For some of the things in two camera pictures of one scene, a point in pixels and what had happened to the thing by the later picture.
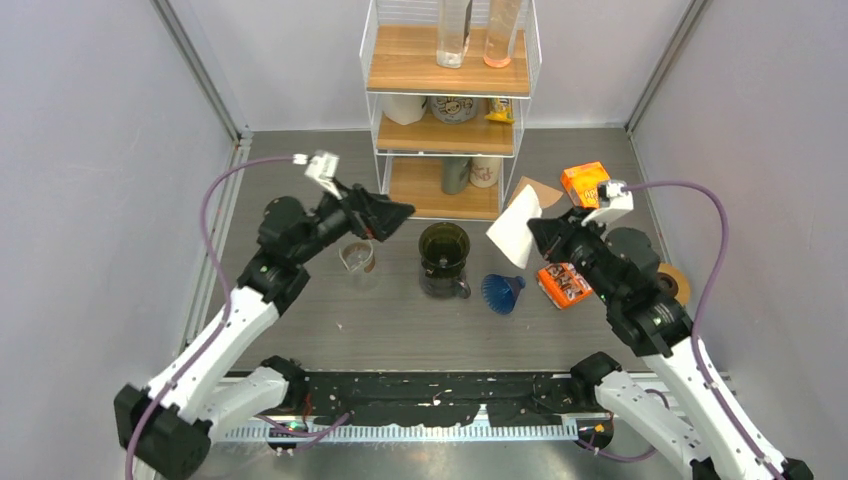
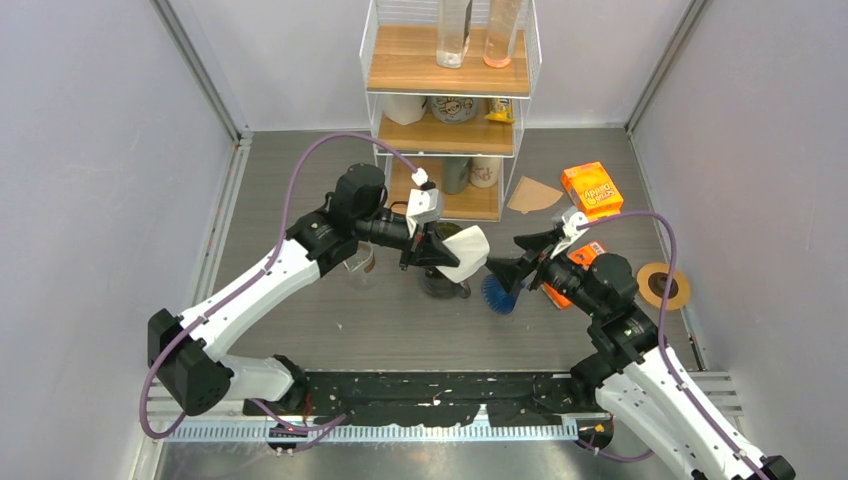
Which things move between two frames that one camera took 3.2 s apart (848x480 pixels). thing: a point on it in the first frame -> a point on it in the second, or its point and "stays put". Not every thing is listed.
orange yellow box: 582,182 stays put
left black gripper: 371,214 -> 420,252
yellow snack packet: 500,109 stays put
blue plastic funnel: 501,292 stays put
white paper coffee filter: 512,230 -> 472,247
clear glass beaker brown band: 355,254 stays put
